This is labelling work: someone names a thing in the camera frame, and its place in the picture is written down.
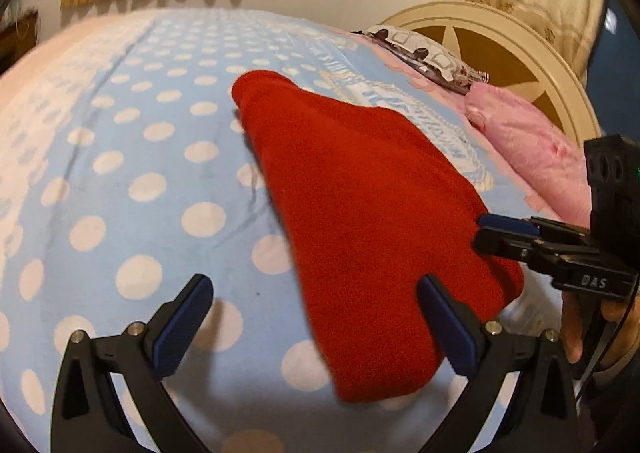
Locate red knit sweater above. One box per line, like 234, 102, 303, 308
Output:
232, 70, 524, 403

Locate person's right hand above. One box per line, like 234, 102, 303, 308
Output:
562, 289, 640, 369

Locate pink quilt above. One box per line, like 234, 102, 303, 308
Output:
464, 83, 591, 228

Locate cream star headboard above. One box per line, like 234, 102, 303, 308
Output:
384, 1, 602, 145

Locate white black patterned pillow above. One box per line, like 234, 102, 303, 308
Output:
357, 25, 489, 95

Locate blue pink polka-dot bedspread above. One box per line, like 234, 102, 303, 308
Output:
1, 9, 551, 452

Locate dark wooden desk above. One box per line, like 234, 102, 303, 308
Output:
0, 9, 39, 72

